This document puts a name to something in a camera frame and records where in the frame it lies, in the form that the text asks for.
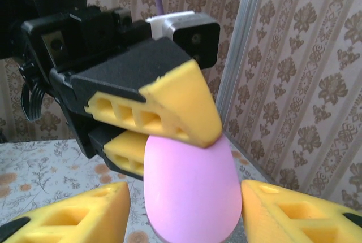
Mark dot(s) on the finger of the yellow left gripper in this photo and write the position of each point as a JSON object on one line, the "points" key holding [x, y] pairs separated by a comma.
{"points": [[175, 96], [124, 147]]}

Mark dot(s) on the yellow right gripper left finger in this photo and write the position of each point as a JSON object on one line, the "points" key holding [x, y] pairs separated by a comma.
{"points": [[70, 220]]}

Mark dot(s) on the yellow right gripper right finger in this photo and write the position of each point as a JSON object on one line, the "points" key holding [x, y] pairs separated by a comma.
{"points": [[297, 217]]}

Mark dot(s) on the pink earbuds charging case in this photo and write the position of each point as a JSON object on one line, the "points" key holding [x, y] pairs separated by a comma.
{"points": [[192, 186]]}

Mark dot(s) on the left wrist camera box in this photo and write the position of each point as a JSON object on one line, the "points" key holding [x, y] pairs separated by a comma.
{"points": [[195, 39]]}

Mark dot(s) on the aluminium corner post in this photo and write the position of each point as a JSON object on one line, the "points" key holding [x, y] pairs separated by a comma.
{"points": [[241, 56]]}

